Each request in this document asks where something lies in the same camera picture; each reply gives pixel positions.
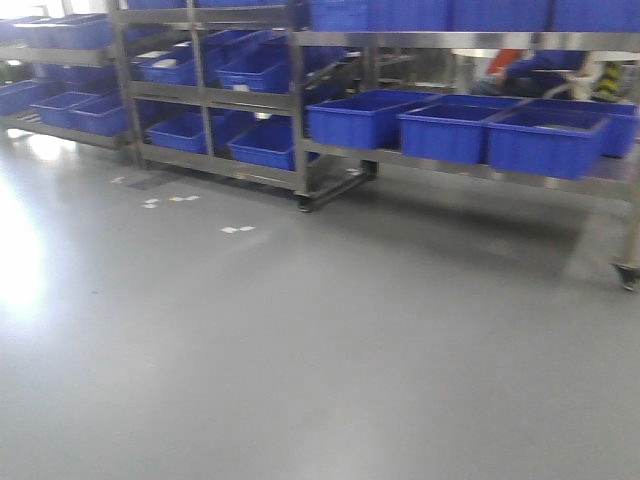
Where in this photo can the steel cart right shelf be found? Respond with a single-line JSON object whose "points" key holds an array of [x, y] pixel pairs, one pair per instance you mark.
{"points": [[607, 30]]}

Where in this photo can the blue bin on cart left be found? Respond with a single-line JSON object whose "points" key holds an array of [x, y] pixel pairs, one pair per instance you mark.
{"points": [[367, 120]]}

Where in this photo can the blue bin on cart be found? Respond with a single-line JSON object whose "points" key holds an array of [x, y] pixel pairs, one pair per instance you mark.
{"points": [[367, 120], [550, 143], [453, 128]]}

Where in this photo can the blue bin on cart middle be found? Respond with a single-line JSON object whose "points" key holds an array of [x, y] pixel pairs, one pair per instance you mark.
{"points": [[453, 128]]}

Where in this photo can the steel rack with blue bins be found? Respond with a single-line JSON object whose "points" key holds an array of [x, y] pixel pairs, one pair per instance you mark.
{"points": [[216, 87]]}

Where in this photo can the blue bin on cart right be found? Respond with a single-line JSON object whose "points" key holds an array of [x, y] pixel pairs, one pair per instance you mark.
{"points": [[550, 143]]}

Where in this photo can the person in blue clothes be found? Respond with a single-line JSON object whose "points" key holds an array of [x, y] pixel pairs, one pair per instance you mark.
{"points": [[532, 75]]}

